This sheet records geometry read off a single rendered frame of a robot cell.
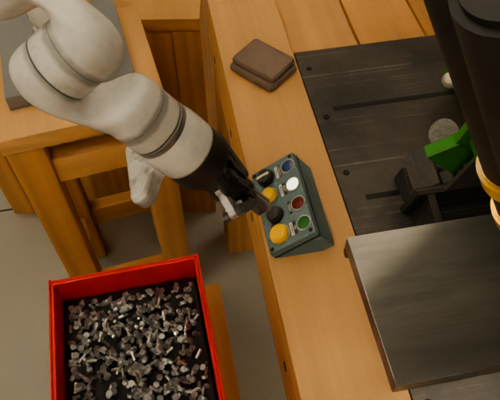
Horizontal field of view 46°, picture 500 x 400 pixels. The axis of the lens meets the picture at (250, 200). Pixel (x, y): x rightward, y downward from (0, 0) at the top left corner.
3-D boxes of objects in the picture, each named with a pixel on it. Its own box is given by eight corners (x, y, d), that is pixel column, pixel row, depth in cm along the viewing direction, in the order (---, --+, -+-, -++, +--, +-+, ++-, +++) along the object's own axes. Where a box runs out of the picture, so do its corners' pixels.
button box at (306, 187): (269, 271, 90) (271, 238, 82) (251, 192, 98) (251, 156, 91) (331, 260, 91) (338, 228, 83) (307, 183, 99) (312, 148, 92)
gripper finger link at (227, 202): (205, 191, 68) (211, 186, 70) (227, 225, 68) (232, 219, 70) (221, 181, 67) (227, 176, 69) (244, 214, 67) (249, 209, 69)
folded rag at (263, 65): (298, 71, 110) (298, 59, 107) (270, 94, 106) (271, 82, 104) (256, 48, 114) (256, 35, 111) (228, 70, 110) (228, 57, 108)
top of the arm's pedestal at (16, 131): (1, 157, 110) (-6, 143, 106) (-9, 48, 127) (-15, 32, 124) (171, 119, 115) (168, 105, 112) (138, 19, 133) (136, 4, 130)
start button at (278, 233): (275, 247, 86) (270, 244, 85) (271, 230, 87) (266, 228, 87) (291, 239, 85) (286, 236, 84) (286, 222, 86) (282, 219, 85)
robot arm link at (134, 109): (121, 175, 62) (185, 128, 59) (-6, 95, 51) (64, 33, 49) (116, 131, 67) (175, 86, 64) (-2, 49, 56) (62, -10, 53)
